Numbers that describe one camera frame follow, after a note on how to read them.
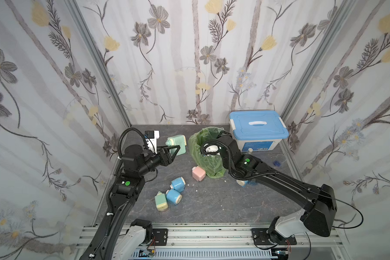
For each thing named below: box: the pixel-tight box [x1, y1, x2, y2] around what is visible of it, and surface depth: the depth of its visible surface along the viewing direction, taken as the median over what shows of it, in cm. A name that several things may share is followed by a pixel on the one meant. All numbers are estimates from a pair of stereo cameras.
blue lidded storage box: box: [229, 109, 290, 152], surface depth 100 cm
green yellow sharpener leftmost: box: [154, 191, 169, 212], surface depth 81 cm
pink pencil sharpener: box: [191, 165, 206, 182], surface depth 90 cm
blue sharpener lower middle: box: [165, 188, 183, 206], surface depth 82 cm
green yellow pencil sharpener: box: [165, 134, 187, 156], surface depth 67 cm
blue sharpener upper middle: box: [170, 176, 186, 193], surface depth 86 cm
